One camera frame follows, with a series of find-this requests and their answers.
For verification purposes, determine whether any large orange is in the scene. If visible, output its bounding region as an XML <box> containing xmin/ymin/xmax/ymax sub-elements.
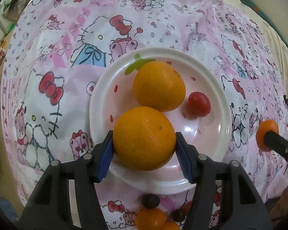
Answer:
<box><xmin>113</xmin><ymin>106</ymin><xmax>176</xmax><ymax>171</ymax></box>
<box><xmin>132</xmin><ymin>61</ymin><xmax>186</xmax><ymax>112</ymax></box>

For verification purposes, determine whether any small mandarin orange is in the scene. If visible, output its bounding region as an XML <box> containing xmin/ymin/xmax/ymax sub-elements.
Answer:
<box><xmin>134</xmin><ymin>208</ymin><xmax>167</xmax><ymax>230</ymax></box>

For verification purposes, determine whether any pink Hello Kitty blanket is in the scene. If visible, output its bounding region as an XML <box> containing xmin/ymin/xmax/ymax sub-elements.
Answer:
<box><xmin>1</xmin><ymin>0</ymin><xmax>288</xmax><ymax>229</ymax></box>

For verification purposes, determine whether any pink strawberry plate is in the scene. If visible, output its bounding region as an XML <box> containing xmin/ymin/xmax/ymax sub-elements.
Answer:
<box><xmin>89</xmin><ymin>47</ymin><xmax>232</xmax><ymax>195</ymax></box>

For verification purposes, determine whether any red cherry tomato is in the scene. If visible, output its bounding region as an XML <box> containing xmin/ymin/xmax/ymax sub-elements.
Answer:
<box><xmin>182</xmin><ymin>201</ymin><xmax>192</xmax><ymax>216</ymax></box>
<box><xmin>187</xmin><ymin>91</ymin><xmax>211</xmax><ymax>117</ymax></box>

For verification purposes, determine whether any dark purple grape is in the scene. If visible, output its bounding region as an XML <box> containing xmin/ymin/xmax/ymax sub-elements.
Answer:
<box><xmin>141</xmin><ymin>194</ymin><xmax>160</xmax><ymax>209</ymax></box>

